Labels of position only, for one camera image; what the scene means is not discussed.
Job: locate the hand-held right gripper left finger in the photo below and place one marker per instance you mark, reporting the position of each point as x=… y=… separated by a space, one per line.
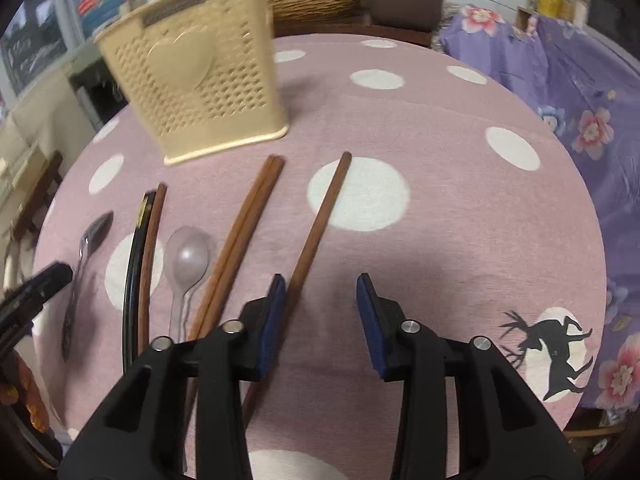
x=272 y=330

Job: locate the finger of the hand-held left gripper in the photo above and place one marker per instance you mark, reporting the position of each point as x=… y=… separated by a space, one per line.
x=40 y=287

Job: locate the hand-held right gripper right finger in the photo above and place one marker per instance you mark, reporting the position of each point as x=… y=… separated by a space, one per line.
x=370 y=325

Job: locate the metal spoon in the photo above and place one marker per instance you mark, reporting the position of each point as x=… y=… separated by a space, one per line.
x=92 y=240

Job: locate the black chopstick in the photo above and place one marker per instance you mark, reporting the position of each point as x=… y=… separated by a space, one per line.
x=131 y=270

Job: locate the clear plastic spoon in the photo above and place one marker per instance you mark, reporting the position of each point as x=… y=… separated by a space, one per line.
x=186 y=260

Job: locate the cream perforated utensil holder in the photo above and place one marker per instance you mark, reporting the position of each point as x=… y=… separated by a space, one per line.
x=200 y=100

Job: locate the water dispenser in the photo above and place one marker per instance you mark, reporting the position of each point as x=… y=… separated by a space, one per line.
x=95 y=90

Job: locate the window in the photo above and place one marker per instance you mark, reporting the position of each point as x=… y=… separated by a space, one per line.
x=35 y=40

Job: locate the dark wooden side table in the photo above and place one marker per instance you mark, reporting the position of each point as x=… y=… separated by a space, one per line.
x=350 y=27

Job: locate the purple floral cloth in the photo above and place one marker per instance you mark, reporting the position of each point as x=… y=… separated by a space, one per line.
x=575 y=85

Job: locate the woven basket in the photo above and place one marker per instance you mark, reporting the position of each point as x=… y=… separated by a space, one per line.
x=310 y=0

